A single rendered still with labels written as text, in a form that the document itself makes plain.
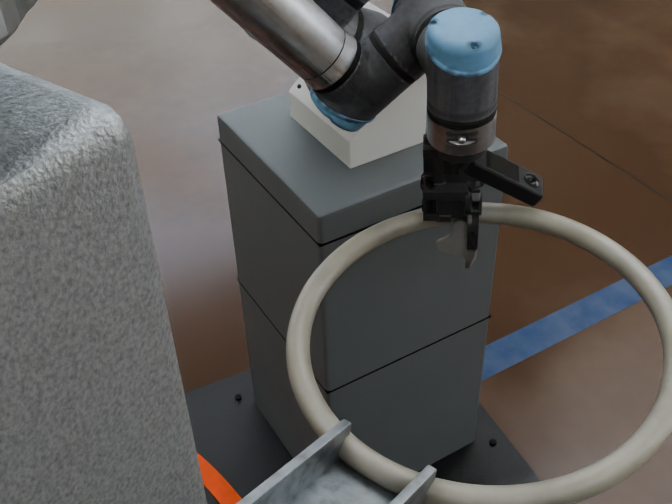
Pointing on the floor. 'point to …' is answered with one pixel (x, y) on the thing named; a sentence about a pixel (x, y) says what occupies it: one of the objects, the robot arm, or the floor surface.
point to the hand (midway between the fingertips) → (472, 249)
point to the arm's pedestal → (355, 290)
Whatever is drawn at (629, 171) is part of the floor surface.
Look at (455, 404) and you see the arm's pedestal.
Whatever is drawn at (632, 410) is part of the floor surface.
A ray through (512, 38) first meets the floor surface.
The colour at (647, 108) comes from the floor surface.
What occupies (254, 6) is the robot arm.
